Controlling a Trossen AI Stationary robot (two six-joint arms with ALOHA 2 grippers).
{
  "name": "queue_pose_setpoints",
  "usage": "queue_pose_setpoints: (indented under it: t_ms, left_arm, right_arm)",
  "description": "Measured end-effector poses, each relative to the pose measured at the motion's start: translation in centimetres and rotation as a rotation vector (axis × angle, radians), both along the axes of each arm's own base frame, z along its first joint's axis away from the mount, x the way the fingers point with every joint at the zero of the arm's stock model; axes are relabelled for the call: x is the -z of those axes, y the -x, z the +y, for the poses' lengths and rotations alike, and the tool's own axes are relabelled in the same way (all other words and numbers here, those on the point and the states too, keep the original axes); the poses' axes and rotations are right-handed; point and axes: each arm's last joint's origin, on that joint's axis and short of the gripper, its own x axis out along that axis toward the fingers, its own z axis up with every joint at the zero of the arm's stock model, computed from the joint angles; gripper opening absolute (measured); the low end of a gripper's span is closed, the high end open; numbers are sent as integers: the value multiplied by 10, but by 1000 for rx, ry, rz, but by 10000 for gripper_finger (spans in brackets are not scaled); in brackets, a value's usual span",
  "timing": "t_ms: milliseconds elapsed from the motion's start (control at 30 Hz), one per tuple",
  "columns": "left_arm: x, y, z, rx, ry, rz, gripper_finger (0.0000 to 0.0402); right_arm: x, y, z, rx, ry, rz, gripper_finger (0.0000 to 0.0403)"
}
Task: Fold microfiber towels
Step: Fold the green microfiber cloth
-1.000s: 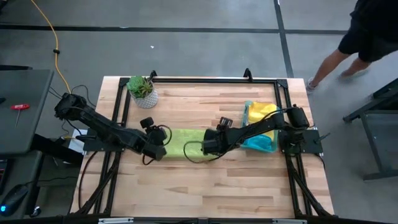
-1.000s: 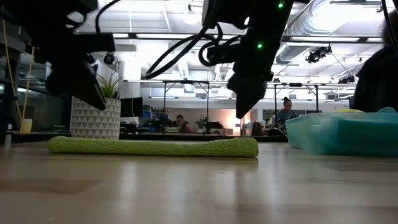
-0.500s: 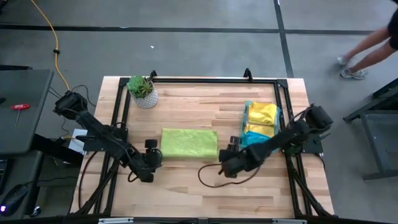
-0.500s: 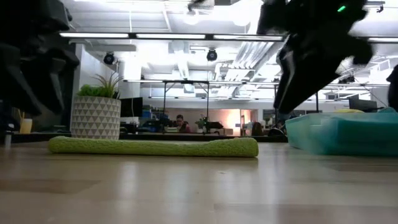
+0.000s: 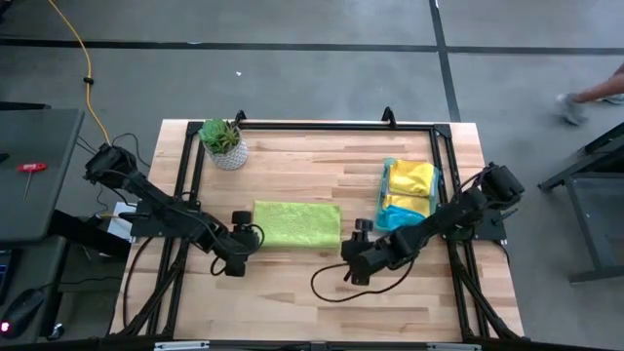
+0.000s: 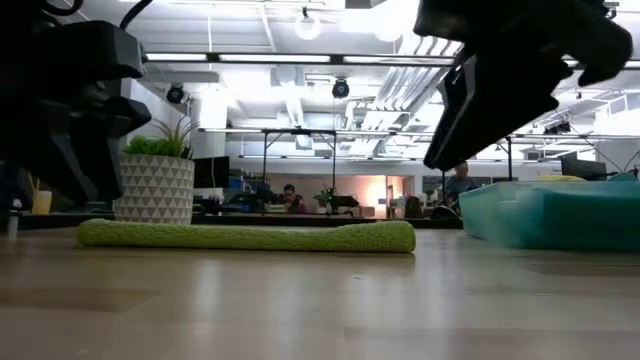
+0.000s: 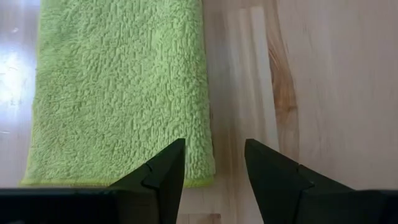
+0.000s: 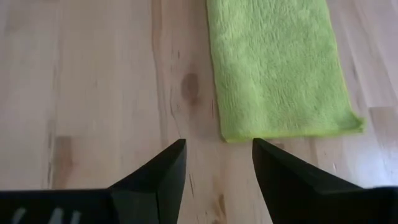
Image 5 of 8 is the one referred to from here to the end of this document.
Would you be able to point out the person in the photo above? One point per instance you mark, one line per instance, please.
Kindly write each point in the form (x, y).
(599, 90)

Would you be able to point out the black metal cart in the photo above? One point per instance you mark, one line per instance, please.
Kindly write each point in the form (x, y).
(609, 139)

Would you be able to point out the white paper sheet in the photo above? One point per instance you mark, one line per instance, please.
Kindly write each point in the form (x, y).
(119, 226)

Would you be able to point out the yellow microfiber towel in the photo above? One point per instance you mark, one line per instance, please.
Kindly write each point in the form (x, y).
(412, 178)
(407, 205)

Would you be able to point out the green succulent plant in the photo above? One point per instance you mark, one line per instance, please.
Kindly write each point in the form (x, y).
(219, 136)

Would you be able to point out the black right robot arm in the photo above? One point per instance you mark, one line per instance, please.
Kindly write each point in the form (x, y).
(458, 209)

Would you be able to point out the translucent teal plastic bin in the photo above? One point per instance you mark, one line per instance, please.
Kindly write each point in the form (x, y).
(386, 175)

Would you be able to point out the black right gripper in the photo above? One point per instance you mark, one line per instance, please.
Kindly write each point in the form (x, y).
(365, 253)

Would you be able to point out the dark grey side desk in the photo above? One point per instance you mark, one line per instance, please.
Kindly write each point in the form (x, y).
(58, 146)

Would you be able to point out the white triangle-patterned plant pot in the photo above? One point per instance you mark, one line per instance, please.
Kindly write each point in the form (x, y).
(234, 160)

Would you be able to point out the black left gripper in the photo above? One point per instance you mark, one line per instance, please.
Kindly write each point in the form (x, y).
(239, 241)

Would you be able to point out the green microfiber towel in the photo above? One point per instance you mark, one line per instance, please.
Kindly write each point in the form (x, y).
(297, 224)

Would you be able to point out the teal microfiber towel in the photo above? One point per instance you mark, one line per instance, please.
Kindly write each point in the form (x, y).
(395, 220)

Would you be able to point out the black computer mouse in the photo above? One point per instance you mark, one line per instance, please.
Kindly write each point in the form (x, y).
(22, 312)

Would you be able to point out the silver metal bracket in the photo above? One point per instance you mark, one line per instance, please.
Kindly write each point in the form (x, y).
(453, 347)
(180, 346)

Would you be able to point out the black aluminium table frame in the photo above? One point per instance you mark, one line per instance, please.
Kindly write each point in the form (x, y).
(341, 126)

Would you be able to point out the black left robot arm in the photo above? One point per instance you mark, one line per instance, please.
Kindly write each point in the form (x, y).
(146, 195)

